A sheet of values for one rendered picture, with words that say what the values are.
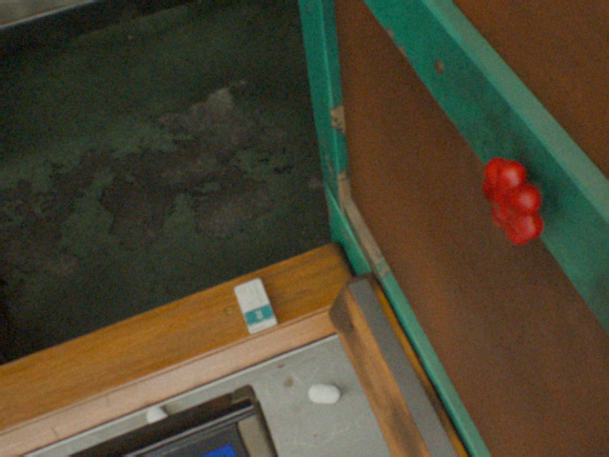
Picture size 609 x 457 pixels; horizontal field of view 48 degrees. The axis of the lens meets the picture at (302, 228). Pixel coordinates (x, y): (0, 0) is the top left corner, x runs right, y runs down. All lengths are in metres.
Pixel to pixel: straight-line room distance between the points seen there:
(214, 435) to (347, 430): 0.40
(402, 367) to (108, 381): 0.36
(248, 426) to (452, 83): 0.23
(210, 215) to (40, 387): 1.14
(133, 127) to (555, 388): 1.95
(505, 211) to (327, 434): 0.52
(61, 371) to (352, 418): 0.36
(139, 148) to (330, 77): 1.58
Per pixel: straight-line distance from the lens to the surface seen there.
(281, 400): 0.83
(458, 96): 0.39
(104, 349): 0.89
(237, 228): 1.91
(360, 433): 0.81
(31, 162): 2.32
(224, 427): 0.43
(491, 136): 0.37
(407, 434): 0.70
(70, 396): 0.88
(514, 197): 0.32
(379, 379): 0.72
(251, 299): 0.84
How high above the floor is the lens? 1.50
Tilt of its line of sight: 53 degrees down
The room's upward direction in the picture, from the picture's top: 11 degrees counter-clockwise
